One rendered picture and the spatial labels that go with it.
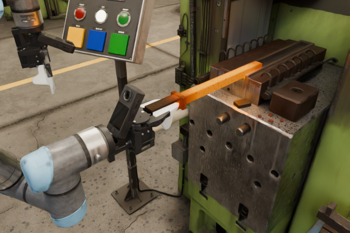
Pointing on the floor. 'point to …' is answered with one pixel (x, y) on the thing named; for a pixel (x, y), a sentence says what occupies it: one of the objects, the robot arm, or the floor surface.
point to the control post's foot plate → (128, 204)
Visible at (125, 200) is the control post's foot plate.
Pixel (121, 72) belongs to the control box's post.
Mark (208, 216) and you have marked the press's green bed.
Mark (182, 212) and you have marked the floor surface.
